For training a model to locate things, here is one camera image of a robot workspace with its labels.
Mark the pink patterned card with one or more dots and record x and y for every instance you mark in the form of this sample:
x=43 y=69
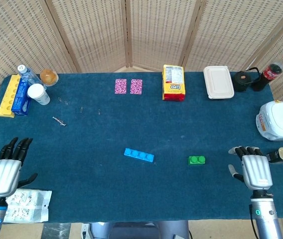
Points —
x=120 y=86
x=136 y=86

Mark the green toy brick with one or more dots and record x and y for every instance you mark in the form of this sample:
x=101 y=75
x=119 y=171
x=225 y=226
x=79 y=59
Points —
x=196 y=160

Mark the white printed plastic bag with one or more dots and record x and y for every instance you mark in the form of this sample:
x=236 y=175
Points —
x=29 y=206

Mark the blue toothpaste box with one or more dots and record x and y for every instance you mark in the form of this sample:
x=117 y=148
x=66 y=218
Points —
x=20 y=99

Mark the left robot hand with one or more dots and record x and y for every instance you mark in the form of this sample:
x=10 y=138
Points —
x=4 y=176

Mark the yellow red snack bag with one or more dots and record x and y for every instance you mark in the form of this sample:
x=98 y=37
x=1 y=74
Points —
x=174 y=84

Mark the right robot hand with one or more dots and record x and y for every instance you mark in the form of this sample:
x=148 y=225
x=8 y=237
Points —
x=256 y=171

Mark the clear water bottle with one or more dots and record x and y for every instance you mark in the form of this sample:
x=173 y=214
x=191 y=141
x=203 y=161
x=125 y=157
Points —
x=28 y=74

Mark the cola bottle with red cap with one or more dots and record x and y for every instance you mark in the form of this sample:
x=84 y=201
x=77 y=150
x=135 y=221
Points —
x=266 y=76

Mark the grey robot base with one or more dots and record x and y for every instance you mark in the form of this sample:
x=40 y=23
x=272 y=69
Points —
x=136 y=230

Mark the white rice cooker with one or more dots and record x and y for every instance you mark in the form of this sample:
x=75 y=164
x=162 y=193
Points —
x=278 y=120

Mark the beige lidded lunch box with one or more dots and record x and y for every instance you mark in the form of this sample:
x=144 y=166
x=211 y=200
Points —
x=218 y=83

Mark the yellow plastic tray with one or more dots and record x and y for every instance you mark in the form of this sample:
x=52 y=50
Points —
x=5 y=99

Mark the blue carpet table cover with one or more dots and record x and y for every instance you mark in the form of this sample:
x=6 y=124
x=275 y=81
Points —
x=156 y=124

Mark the woven folding screen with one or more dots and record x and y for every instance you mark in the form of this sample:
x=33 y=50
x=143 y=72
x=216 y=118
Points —
x=156 y=32

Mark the orange jelly cup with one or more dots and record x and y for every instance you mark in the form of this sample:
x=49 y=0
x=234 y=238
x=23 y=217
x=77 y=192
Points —
x=48 y=76

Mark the silver paper clip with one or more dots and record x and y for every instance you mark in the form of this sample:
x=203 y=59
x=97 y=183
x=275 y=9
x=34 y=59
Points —
x=60 y=99
x=81 y=109
x=66 y=102
x=99 y=111

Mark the white plastic cup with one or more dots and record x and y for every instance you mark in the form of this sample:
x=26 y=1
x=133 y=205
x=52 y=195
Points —
x=38 y=93

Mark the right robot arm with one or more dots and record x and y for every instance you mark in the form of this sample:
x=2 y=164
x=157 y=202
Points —
x=267 y=219

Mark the blue toy brick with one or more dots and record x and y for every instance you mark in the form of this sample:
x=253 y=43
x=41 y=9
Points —
x=139 y=155

